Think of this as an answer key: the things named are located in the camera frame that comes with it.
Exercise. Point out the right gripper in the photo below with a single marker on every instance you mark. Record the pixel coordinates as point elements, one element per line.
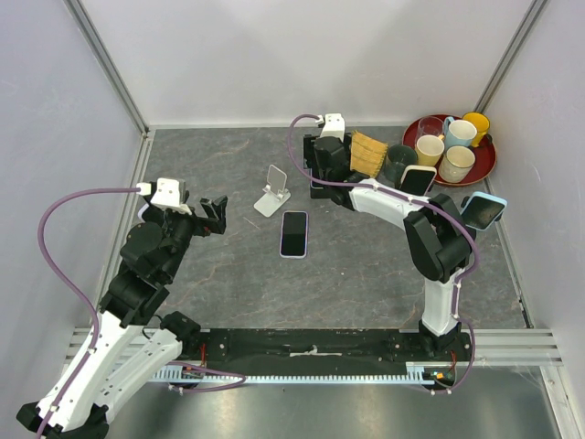
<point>308,151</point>

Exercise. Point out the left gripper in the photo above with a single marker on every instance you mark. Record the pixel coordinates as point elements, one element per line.
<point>206,226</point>

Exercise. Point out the light blue case phone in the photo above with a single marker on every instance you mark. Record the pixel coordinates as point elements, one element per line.
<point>316,185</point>

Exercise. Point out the purple phone from pole stand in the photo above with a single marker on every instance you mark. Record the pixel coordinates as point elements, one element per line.
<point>143,213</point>

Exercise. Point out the lavender case phone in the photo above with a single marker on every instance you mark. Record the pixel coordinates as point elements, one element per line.
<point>294,234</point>

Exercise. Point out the cream case phone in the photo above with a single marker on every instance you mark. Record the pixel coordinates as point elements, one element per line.
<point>417,180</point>

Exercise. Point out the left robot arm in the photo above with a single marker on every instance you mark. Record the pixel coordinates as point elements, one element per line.
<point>95,386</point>

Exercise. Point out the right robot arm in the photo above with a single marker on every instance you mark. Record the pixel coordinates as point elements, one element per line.
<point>441,247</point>

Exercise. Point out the black folding phone stand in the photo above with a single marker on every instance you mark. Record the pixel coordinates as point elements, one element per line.
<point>326,193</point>

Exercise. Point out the white folding phone stand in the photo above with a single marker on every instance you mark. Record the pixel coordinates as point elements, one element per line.
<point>275,192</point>

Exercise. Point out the blue phone on right stand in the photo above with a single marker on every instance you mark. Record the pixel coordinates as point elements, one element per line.
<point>481,210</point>

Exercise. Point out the yellow bamboo tray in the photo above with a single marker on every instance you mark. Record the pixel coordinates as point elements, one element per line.
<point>367,155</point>

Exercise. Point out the dark green mug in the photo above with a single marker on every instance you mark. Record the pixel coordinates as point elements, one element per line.
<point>397,159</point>

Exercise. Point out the pale yellow cup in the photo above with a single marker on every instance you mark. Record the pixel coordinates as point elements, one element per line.
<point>429,149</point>

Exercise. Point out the clear glass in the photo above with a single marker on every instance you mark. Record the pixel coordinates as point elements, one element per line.
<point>429,125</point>

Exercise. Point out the cream textured cup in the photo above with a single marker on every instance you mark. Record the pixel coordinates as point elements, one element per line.
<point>456,164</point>

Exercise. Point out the light blue mug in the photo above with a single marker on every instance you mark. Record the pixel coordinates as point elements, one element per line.
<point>458,132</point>

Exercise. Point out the red round tray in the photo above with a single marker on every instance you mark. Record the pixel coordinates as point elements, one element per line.
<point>485,157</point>

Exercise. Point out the yellow mug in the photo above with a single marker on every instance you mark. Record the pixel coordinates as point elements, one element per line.
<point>482,125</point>

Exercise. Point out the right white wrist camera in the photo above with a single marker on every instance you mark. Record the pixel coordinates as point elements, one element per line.
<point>332,125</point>

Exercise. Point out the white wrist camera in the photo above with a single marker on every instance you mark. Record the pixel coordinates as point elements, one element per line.
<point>165,193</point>
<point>332,125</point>

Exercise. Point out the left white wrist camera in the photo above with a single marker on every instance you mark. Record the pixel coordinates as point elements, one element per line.
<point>165,193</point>

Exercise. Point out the grey cable duct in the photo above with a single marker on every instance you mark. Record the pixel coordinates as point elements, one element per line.
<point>182,375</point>

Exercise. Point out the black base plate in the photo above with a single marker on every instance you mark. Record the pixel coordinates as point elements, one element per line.
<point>324,352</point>

